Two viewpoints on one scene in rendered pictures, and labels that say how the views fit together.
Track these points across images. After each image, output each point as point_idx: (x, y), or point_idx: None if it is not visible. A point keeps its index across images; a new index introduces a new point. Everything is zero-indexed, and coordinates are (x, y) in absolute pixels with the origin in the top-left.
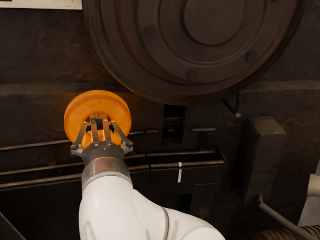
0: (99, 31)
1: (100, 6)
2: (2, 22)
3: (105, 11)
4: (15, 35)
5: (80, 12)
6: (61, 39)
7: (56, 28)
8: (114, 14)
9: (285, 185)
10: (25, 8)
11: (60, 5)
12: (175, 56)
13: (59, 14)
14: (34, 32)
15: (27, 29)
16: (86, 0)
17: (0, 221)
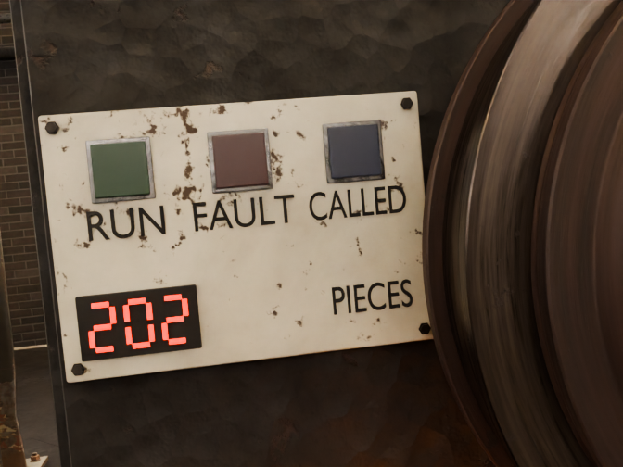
0: (538, 403)
1: (532, 310)
2: (170, 415)
3: (566, 324)
4: (206, 453)
5: (397, 351)
6: (345, 445)
7: (329, 410)
8: (597, 328)
9: None
10: (238, 362)
11: (343, 337)
12: None
13: (337, 365)
14: (264, 434)
15: (243, 428)
16: (486, 295)
17: None
